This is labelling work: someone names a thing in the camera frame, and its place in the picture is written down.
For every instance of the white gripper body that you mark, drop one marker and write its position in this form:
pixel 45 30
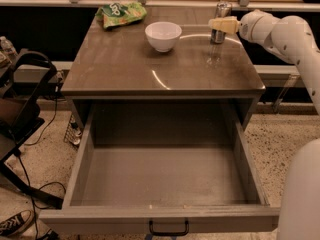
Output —
pixel 250 26

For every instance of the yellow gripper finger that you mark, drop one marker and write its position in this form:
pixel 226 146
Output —
pixel 229 24

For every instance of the silver blue redbull can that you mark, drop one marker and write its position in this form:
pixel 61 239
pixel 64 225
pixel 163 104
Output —
pixel 223 9

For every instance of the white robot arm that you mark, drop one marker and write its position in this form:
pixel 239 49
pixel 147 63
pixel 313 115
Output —
pixel 291 39

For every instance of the grey cabinet with top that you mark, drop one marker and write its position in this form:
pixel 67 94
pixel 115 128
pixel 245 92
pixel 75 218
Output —
pixel 121 64

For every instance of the open grey top drawer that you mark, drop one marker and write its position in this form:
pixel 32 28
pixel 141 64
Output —
pixel 167 162

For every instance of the white ceramic bowl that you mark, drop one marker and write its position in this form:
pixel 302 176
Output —
pixel 162 36

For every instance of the green chip bag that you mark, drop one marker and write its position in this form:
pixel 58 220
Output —
pixel 120 14

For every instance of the black office chair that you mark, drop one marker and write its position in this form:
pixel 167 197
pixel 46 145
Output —
pixel 19 119

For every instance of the clear plastic water bottle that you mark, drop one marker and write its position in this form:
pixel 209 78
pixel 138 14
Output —
pixel 8 48

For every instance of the black white sneaker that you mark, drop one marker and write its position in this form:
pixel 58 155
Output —
pixel 16 224

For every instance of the wire mesh basket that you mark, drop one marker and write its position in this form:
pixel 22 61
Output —
pixel 73 133

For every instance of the black drawer handle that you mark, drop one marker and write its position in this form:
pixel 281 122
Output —
pixel 168 229

